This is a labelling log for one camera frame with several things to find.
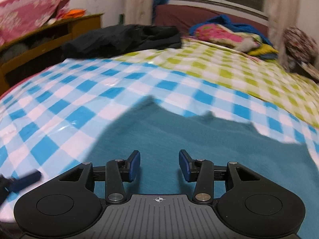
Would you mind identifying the cream curtain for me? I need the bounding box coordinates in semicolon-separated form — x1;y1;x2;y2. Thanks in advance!
264;0;300;68
124;0;153;25

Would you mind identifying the blue green checkered bedsheet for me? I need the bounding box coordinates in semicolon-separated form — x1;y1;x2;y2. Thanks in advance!
0;38;319;223

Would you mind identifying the left cream curtain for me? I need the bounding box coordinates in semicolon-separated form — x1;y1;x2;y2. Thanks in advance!
124;0;153;25

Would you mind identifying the pink floral pillow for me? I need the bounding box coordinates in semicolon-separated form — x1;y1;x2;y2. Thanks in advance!
195;23;262;52

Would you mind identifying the orange bag on desk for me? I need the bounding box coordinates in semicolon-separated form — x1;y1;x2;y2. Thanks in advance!
62;9;86;20

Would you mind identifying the maroon headboard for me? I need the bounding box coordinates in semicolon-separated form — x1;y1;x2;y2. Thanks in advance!
154;4;268;37

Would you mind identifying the black jacket on bed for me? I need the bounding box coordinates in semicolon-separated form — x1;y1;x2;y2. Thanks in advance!
62;24;182;59

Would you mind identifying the wooden desk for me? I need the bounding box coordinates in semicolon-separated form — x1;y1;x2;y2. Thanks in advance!
1;14;103;94

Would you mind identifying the yellow cloth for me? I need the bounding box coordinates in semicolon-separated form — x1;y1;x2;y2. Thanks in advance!
248;43;279;60

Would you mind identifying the teal fleece garment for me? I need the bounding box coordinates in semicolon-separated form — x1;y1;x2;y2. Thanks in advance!
87;97;318;238

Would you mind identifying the blue blanket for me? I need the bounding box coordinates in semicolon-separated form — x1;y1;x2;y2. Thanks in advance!
189;15;273;46

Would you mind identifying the pink floral cloth bundle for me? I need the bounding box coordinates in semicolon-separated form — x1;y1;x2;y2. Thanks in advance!
1;0;70;45

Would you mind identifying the right cream curtain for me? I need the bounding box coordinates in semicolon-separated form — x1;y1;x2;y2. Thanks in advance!
264;0;300;68

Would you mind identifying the dark floral cloth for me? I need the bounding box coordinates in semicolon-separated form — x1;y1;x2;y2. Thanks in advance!
282;26;319;80

